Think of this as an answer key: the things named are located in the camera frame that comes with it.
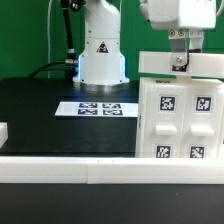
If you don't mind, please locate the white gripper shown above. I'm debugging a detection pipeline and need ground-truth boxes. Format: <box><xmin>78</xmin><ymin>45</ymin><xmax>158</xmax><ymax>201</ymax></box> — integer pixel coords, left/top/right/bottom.
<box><xmin>139</xmin><ymin>0</ymin><xmax>216</xmax><ymax>72</ymax></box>

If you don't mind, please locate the small white box part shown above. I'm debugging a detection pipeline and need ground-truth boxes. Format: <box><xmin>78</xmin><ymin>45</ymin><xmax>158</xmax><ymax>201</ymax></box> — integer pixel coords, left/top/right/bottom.
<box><xmin>138</xmin><ymin>51</ymin><xmax>224</xmax><ymax>79</ymax></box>

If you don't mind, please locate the white cabinet door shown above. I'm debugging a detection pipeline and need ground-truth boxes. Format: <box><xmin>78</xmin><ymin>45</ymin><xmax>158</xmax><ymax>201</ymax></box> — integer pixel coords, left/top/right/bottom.
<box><xmin>143</xmin><ymin>83</ymin><xmax>186</xmax><ymax>158</ymax></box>
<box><xmin>180</xmin><ymin>80</ymin><xmax>224</xmax><ymax>159</ymax></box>

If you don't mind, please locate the white cabinet body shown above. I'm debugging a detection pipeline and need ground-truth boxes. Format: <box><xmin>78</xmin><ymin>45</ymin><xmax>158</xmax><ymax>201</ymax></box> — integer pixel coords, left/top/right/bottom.
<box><xmin>135</xmin><ymin>78</ymin><xmax>219</xmax><ymax>158</ymax></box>

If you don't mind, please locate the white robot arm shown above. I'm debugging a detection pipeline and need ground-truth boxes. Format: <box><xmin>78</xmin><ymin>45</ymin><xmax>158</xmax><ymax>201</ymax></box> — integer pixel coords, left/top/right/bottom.
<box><xmin>60</xmin><ymin>0</ymin><xmax>222</xmax><ymax>88</ymax></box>

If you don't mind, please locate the white flat marker board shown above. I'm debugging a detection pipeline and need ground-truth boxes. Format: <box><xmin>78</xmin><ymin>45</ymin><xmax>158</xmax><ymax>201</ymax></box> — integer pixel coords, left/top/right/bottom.
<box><xmin>55</xmin><ymin>101</ymin><xmax>138</xmax><ymax>117</ymax></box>

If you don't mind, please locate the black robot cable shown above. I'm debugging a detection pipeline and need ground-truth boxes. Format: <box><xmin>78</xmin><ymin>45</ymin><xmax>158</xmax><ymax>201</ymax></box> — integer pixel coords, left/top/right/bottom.
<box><xmin>27</xmin><ymin>0</ymin><xmax>81</xmax><ymax>80</ymax></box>

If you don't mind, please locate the white thin cable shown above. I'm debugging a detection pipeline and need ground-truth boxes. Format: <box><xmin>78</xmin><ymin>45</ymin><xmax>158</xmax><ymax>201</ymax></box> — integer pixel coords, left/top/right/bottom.
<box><xmin>47</xmin><ymin>0</ymin><xmax>54</xmax><ymax>80</ymax></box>

